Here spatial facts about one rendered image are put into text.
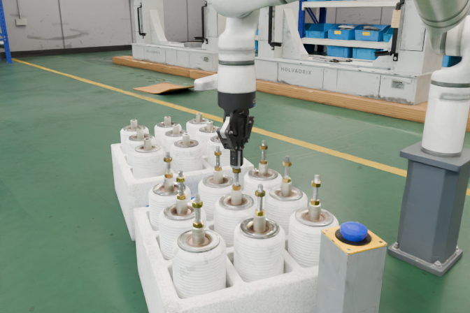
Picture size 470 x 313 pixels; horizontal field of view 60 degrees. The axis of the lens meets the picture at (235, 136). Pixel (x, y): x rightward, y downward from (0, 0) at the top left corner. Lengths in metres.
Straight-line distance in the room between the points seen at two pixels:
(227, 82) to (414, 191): 0.60
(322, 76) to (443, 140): 2.07
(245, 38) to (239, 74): 0.07
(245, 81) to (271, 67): 2.65
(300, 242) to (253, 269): 0.11
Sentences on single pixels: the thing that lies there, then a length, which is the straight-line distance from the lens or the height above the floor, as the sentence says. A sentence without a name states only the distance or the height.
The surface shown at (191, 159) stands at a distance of 1.22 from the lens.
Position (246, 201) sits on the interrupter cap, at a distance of 0.87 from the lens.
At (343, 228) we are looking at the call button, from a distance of 0.64.
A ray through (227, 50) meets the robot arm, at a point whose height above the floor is 0.57.
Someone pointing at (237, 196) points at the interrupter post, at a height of 0.27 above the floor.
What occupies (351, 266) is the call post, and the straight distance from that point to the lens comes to 0.63.
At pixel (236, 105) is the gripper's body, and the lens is 0.76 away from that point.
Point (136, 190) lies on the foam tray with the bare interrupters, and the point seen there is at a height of 0.16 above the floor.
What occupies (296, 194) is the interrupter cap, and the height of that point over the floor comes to 0.25.
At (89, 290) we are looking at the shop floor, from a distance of 1.10.
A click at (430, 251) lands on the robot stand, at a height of 0.05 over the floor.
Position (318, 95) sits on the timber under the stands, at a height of 0.06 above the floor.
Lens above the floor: 0.64
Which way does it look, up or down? 17 degrees down
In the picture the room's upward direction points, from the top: straight up
